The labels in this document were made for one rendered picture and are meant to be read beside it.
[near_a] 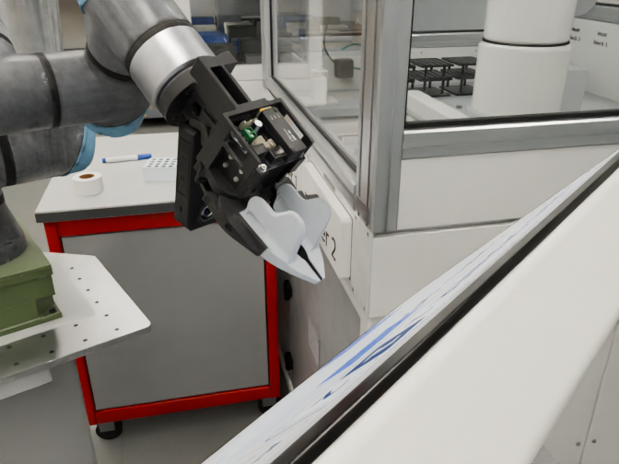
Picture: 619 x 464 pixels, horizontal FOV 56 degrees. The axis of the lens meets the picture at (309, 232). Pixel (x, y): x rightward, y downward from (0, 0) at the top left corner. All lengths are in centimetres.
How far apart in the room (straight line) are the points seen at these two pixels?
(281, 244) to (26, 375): 56
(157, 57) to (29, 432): 80
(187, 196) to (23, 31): 46
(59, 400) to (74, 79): 68
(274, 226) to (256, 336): 121
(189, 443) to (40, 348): 95
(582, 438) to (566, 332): 110
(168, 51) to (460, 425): 44
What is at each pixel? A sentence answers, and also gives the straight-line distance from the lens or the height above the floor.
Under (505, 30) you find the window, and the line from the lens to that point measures 85.
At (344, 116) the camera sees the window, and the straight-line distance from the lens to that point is 99.
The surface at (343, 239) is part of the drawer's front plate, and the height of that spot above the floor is 89.
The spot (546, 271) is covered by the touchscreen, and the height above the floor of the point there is 119.
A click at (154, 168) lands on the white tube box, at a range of 160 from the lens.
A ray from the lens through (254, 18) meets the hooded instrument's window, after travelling 211.
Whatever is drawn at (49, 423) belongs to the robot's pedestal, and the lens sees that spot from 119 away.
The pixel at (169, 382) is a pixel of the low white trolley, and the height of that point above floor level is 20.
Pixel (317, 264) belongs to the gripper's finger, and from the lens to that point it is 52.
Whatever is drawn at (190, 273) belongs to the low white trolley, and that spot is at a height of 54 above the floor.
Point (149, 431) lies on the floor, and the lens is 193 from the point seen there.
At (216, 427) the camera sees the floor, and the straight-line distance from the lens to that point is 190.
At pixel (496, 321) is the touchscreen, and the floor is 119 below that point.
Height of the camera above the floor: 130
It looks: 25 degrees down
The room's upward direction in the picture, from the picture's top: straight up
